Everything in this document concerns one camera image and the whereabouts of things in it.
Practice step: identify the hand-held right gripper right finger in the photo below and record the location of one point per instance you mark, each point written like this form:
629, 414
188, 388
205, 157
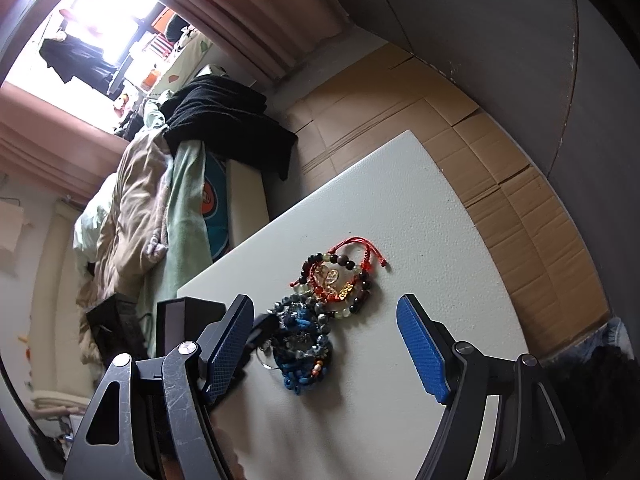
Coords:
422, 350

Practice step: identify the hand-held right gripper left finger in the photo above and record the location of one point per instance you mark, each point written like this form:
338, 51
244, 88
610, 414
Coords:
227, 355

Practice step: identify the black jewelry box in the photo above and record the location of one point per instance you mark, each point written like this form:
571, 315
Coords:
195, 317

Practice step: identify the cream bed headboard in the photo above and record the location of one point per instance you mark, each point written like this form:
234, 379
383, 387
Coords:
50, 310

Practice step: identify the pale green quilt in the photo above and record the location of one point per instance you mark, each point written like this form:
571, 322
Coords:
92, 222

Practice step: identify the beige duvet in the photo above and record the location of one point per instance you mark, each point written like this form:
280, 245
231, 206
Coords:
130, 220

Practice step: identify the green blanket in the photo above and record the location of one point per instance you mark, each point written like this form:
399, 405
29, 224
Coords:
185, 220

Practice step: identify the teal printed bedsheet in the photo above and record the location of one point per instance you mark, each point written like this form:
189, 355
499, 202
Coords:
217, 210

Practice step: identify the white bed base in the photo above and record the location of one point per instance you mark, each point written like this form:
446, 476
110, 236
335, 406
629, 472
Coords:
247, 200

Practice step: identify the flattened cardboard sheets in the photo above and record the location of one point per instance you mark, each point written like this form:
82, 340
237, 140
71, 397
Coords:
525, 220

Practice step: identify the dark cloth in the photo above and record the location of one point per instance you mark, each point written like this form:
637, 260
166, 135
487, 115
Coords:
595, 365

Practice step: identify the pink curtain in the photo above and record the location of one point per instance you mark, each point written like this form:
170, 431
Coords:
240, 15
55, 130

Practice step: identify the black garment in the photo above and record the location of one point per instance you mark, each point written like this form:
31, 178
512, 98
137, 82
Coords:
220, 115

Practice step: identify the small orange box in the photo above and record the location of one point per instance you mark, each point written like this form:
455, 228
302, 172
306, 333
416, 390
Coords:
150, 79

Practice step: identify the hanging black clothes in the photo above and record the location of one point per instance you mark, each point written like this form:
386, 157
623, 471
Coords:
75, 62

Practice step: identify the white printed windowsill cloth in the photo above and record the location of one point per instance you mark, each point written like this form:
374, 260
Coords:
187, 60

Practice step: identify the black bag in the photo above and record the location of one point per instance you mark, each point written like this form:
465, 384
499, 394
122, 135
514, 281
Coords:
176, 27

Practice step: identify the hanging pink garment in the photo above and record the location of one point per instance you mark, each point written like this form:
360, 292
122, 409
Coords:
80, 22

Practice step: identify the dark brown wardrobe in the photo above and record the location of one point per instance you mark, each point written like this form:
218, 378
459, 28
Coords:
500, 50

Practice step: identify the window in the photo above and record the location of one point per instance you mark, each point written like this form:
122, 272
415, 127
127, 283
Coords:
115, 5

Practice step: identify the beige cloth on wall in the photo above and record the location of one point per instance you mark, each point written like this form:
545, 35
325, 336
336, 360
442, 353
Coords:
11, 237

